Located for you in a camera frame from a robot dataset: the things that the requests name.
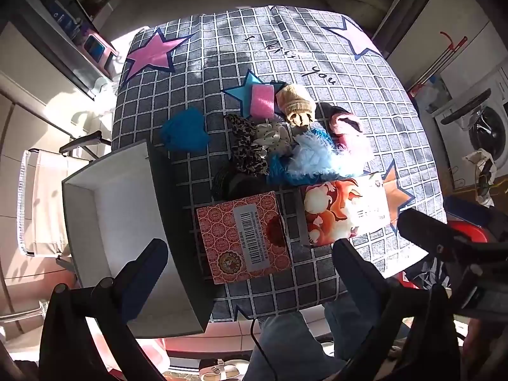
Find red mop handle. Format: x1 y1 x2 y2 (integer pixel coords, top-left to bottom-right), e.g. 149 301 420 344
409 32 469 96

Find leopard print scrunchie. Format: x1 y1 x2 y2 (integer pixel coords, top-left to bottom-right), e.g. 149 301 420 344
225 113 271 177

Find person's legs in jeans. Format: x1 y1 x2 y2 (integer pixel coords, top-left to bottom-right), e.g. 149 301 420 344
242 302 391 381

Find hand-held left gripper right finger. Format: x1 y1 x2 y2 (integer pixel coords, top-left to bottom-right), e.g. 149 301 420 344
332 239 463 381

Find white polka dot scrunchie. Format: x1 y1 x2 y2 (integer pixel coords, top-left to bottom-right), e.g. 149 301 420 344
254 122 295 156

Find pink sponge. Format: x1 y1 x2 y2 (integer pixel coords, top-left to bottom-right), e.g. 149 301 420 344
248 83 279 119

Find beige cabinet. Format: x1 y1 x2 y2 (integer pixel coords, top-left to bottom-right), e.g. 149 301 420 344
0 20 116 326

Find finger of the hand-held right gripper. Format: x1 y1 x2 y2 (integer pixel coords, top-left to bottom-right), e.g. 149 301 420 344
398 208 475 264

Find red patterned carton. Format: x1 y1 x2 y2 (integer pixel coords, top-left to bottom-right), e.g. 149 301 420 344
196 191 293 285

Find grey checked star tablecloth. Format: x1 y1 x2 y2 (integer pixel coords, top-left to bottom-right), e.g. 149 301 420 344
112 6 448 322

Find blue plastic basin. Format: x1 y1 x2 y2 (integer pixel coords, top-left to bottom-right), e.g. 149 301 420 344
444 195 495 227

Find white storage box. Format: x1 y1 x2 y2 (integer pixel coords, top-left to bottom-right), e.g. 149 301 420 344
61 140 217 340

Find light blue fluffy toy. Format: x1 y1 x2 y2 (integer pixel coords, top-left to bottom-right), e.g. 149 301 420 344
265 126 364 186

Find white sandal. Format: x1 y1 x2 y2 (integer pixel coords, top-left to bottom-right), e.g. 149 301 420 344
198 359 244 381

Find teal blue cloth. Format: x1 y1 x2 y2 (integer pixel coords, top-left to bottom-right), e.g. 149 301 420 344
161 107 211 152

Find beige folding chair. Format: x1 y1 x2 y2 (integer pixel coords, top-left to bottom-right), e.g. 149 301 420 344
16 131 112 272

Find white washing machine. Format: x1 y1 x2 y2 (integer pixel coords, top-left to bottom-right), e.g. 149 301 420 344
432 67 508 179

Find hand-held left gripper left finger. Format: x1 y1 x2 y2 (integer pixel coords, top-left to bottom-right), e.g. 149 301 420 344
40 238 169 381

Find orange flower tissue pack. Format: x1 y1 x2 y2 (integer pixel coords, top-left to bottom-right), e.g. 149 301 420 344
299 172 391 247

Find pink fluffy sock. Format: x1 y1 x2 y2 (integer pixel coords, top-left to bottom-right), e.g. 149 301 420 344
327 105 374 163

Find red plastic basin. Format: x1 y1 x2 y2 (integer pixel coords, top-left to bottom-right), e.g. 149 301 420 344
448 221 490 244

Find black cable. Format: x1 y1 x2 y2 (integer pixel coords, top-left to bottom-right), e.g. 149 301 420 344
250 319 278 381

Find pink plastic stool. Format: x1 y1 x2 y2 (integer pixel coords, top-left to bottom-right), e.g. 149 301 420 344
81 28 120 78

